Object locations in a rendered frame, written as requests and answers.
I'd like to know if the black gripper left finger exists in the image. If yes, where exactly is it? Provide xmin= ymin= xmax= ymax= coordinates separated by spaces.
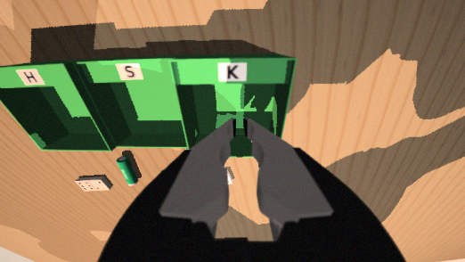
xmin=97 ymin=118 xmax=236 ymax=262

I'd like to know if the cream domino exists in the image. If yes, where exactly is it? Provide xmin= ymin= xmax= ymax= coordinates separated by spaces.
xmin=76 ymin=176 xmax=112 ymax=191

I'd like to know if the green three-compartment bin rack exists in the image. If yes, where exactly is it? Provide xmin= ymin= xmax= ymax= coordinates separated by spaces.
xmin=0 ymin=53 xmax=298 ymax=158

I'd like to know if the white domino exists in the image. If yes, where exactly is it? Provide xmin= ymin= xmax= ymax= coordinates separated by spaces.
xmin=226 ymin=169 xmax=233 ymax=184

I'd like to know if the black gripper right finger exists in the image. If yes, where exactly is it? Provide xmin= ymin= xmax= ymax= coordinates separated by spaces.
xmin=243 ymin=118 xmax=406 ymax=262

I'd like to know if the green battery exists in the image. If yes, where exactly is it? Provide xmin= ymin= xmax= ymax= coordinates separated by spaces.
xmin=117 ymin=156 xmax=138 ymax=186

